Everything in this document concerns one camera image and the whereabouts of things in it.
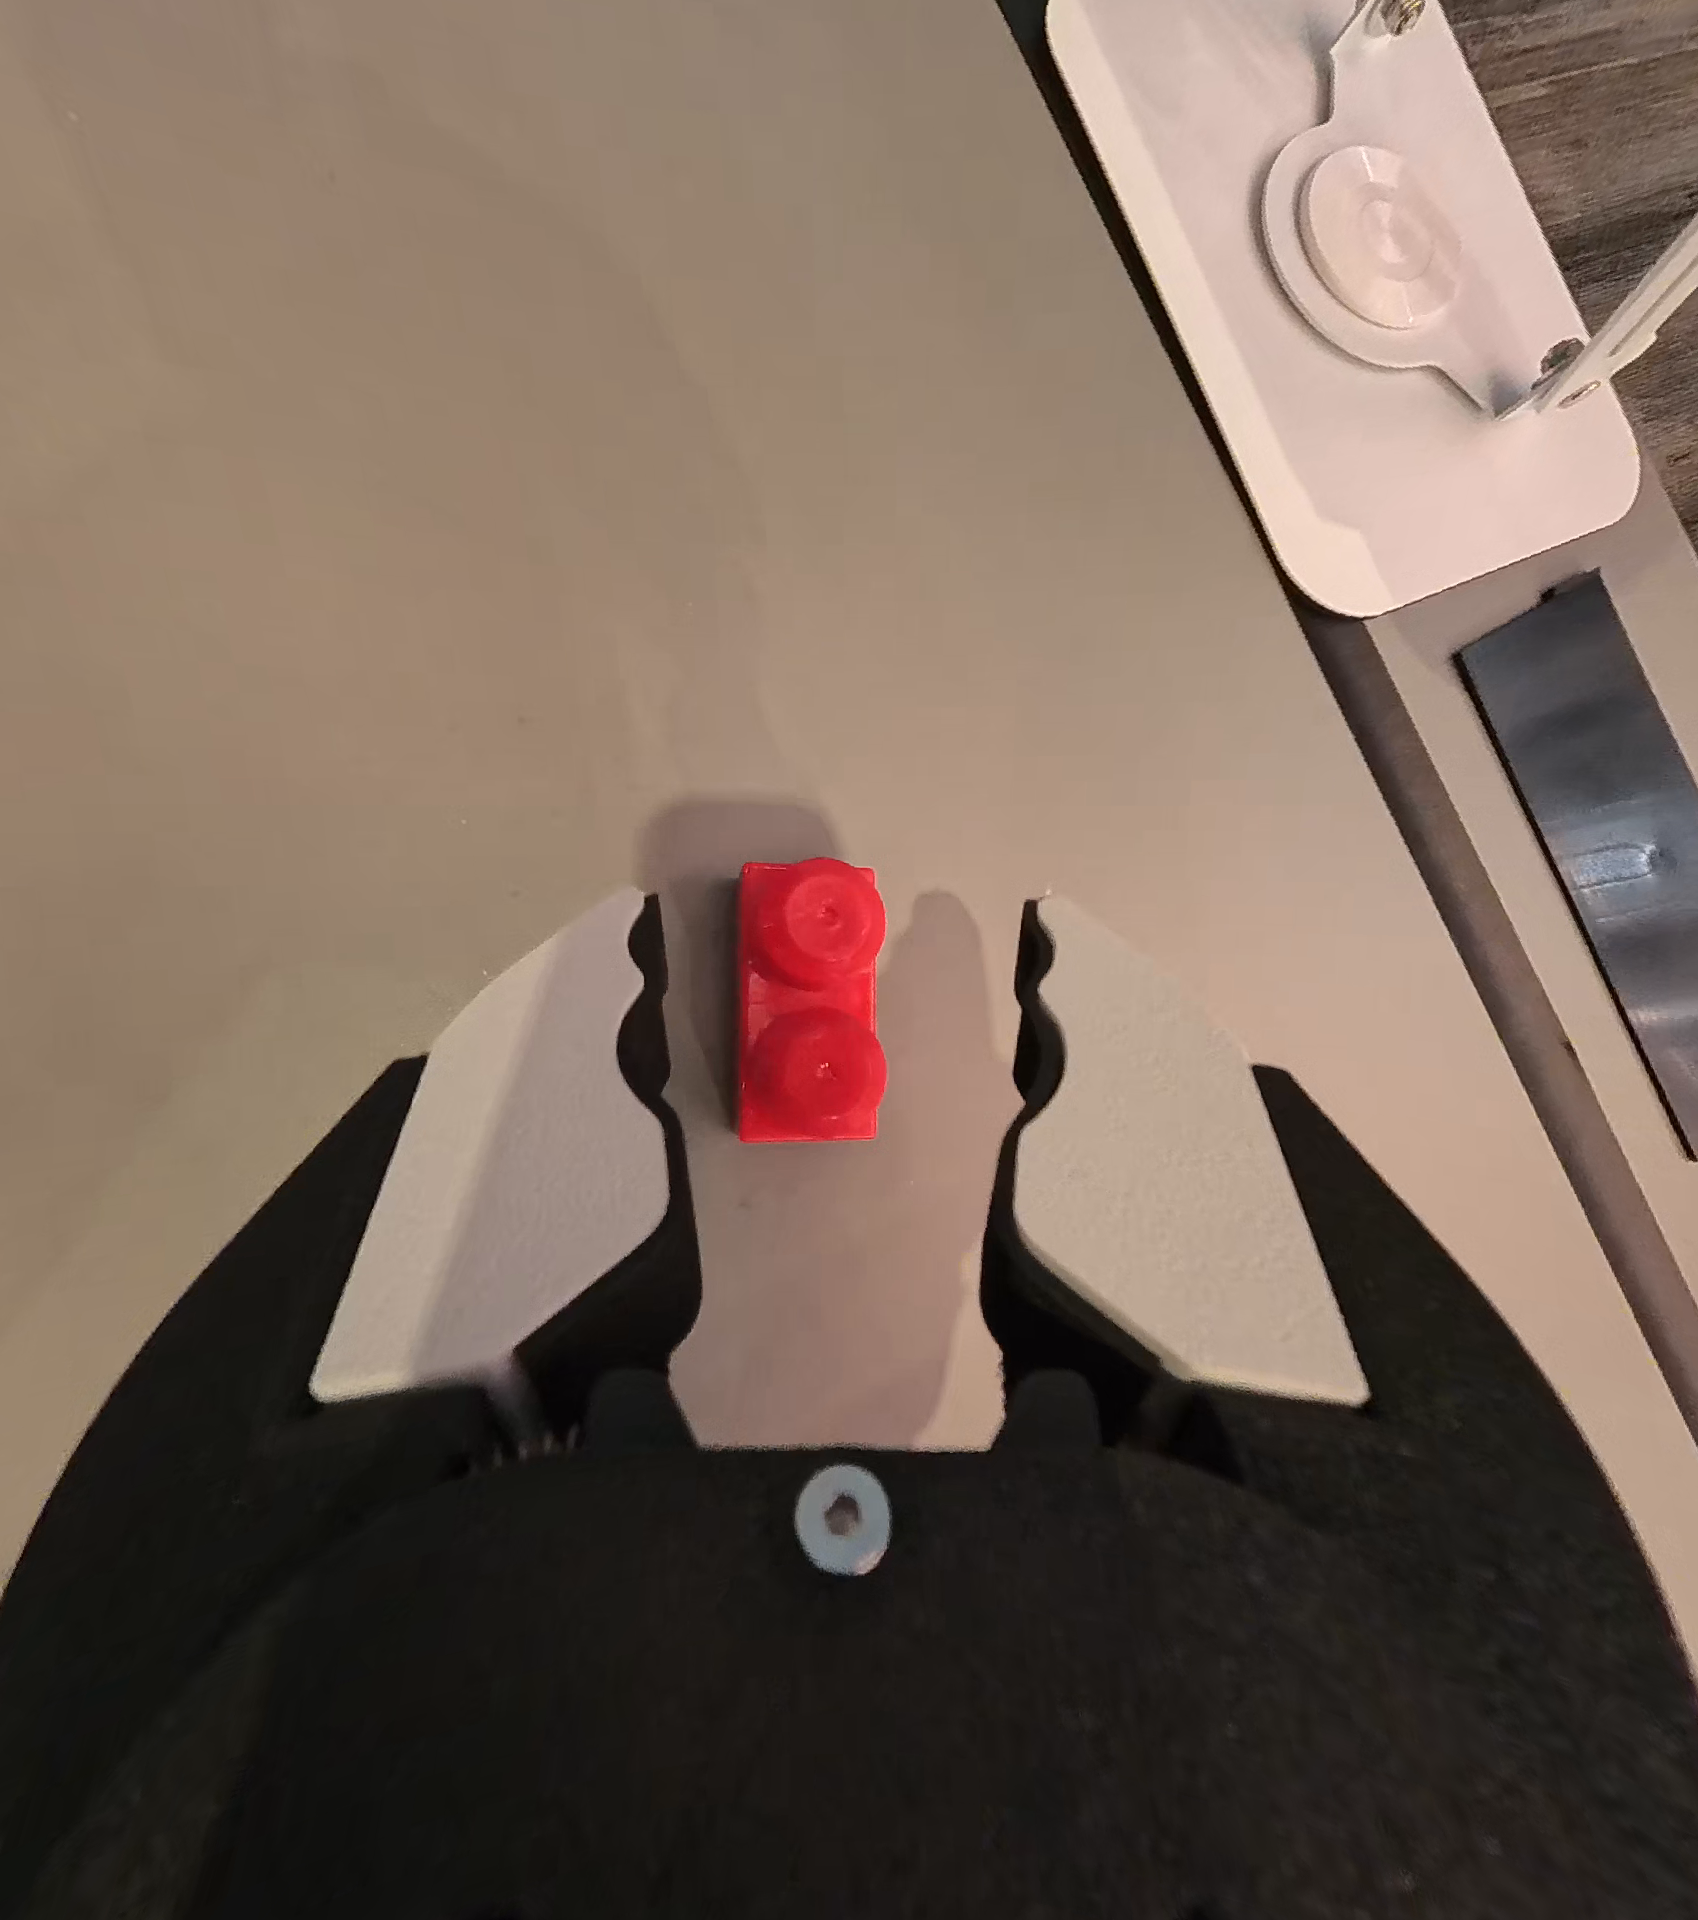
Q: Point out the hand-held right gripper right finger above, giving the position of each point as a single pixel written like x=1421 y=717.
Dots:
x=1180 y=1200

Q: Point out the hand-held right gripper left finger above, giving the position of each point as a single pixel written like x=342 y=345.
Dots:
x=519 y=1200

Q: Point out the red two-stud toy brick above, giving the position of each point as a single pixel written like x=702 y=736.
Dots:
x=808 y=992

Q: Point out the grey desk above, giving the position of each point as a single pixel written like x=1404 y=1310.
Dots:
x=338 y=450

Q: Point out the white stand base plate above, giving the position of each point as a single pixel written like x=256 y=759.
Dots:
x=1199 y=220

